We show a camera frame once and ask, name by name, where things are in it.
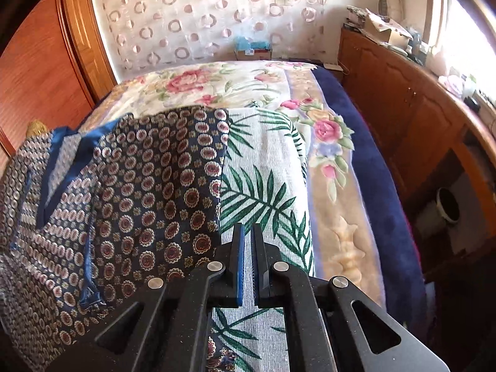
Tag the white flat device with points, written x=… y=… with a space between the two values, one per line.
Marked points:
x=333 y=67

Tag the small black box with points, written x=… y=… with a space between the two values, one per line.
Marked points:
x=472 y=104

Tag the wooden cabinet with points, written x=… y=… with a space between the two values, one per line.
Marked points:
x=387 y=85

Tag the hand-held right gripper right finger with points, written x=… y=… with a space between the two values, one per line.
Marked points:
x=256 y=263

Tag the bright window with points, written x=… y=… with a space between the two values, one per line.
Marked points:
x=461 y=38

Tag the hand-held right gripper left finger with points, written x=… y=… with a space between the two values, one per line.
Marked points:
x=240 y=263

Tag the wooden wardrobe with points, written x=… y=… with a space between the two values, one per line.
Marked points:
x=38 y=66

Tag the pink plastic bag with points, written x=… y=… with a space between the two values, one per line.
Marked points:
x=453 y=84

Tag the golden pillow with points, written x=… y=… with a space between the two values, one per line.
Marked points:
x=37 y=128

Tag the white round pot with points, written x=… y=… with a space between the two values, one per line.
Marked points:
x=447 y=205

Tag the green leaf-print towel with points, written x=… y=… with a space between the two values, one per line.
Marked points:
x=263 y=186

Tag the floral blanket with navy border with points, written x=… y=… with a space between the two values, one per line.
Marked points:
x=345 y=201

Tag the cardboard box with blue contents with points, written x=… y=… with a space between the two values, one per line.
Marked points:
x=252 y=49

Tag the open cardboard box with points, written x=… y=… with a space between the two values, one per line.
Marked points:
x=387 y=27

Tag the navy medallion-print garment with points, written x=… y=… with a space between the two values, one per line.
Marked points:
x=155 y=201

